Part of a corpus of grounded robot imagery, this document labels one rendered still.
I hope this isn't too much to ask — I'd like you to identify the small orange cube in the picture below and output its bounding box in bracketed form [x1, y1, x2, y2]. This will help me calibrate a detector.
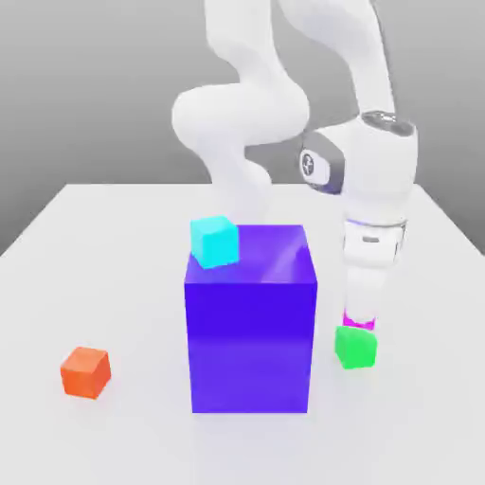
[59, 346, 113, 401]

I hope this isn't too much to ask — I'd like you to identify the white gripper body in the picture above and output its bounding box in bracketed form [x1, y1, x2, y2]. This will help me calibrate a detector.
[344, 263, 387, 319]

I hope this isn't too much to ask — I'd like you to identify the large blue box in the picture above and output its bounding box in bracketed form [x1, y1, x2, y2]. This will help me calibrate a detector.
[184, 224, 318, 415]

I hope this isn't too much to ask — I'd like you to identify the small cyan cube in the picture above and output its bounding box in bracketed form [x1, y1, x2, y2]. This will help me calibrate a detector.
[189, 215, 241, 271]

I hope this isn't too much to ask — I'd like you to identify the small green cube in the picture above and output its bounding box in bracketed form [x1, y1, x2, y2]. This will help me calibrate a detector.
[333, 325, 379, 370]

